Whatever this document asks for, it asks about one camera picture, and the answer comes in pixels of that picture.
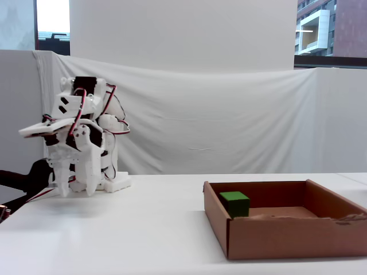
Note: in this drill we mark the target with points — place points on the green cube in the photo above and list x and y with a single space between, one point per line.
236 204

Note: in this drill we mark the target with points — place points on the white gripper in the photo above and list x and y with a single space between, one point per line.
86 152

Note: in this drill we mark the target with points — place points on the black window post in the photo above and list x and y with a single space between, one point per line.
35 25

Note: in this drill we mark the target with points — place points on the dark rooftop structure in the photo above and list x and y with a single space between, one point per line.
54 44

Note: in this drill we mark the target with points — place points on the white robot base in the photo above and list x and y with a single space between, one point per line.
120 182

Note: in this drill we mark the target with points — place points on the black window sill bar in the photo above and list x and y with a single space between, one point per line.
329 62

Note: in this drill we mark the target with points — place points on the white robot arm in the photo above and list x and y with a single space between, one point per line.
91 97

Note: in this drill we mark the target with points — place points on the brown cardboard box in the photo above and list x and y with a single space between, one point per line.
286 237

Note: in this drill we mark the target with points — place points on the small brown device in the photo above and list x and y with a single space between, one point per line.
3 213

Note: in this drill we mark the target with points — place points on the white backdrop board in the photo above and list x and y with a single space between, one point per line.
183 31

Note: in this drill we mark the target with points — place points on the red brick building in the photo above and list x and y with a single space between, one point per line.
349 28

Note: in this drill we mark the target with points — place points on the white framed building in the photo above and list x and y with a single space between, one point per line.
321 20

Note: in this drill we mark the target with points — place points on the white backdrop cloth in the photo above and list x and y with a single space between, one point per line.
215 120

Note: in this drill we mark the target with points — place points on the white wrist camera mount plate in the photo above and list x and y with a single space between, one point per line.
40 129

